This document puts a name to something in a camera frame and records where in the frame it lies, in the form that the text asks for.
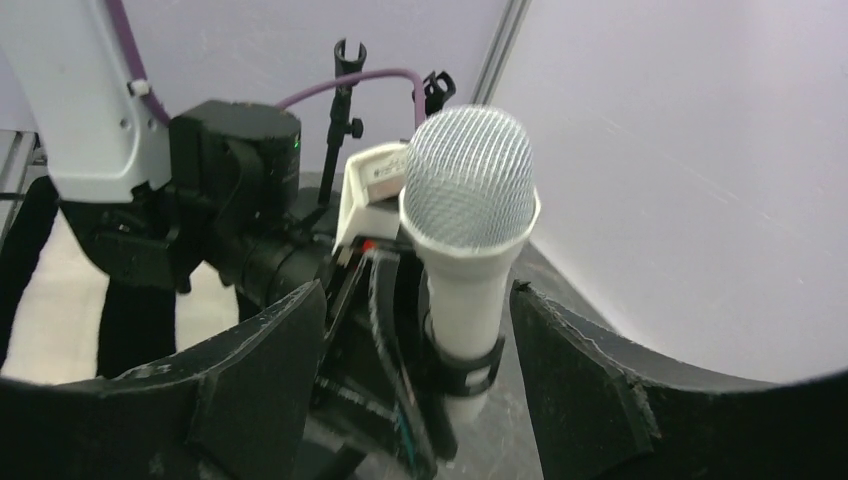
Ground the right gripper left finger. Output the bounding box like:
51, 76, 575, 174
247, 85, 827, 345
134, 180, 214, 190
1, 281, 326, 479

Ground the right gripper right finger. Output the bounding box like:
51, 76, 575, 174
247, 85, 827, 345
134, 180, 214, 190
510, 281, 847, 479

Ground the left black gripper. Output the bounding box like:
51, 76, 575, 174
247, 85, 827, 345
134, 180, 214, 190
311, 237, 458, 479

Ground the white microphone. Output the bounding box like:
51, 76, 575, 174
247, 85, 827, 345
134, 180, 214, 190
398, 104, 542, 425

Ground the black mic stand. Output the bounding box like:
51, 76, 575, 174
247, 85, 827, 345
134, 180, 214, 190
318, 38, 367, 207
418, 271, 506, 462
423, 71, 457, 117

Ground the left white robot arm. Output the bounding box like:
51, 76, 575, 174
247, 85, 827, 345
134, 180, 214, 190
1, 1, 459, 479

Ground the black mic stand back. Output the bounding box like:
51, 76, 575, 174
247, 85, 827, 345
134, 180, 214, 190
423, 71, 457, 117

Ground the black white striped cloth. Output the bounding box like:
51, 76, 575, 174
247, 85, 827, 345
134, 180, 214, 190
1, 177, 259, 384

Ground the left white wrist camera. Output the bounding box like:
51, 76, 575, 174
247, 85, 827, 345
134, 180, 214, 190
333, 141, 408, 252

